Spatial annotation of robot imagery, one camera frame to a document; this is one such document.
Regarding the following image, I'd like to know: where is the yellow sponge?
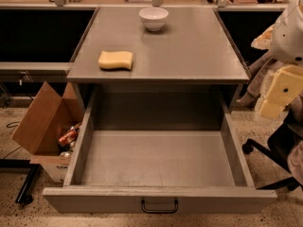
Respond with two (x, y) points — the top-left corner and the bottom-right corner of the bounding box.
(98, 51), (133, 70)

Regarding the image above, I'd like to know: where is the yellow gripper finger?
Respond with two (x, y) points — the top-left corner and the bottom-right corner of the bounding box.
(258, 64), (303, 119)

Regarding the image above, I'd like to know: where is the black drawer handle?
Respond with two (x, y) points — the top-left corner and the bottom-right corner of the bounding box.
(141, 199), (179, 215)

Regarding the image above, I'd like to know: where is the red crushed can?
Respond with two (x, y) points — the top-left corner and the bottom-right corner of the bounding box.
(58, 123), (80, 147)

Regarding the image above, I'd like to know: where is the grey open top drawer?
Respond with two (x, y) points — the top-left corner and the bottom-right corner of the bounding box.
(42, 84), (278, 215)

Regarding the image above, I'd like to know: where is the white ceramic bowl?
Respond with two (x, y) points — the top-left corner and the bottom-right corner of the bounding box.
(139, 7), (169, 31)

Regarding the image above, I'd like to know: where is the black floor stand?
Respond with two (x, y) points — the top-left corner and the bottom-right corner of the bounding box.
(0, 159), (40, 205)

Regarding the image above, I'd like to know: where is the grey cabinet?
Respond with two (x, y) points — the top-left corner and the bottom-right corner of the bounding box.
(67, 7), (248, 117)

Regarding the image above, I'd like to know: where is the brown cardboard box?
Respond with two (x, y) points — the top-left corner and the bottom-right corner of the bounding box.
(12, 81), (84, 183)

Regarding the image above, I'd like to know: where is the black office chair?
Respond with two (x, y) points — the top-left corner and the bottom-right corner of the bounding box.
(242, 111), (303, 191)

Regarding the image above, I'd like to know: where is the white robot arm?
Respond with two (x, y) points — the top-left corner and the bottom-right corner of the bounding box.
(255, 0), (303, 119)

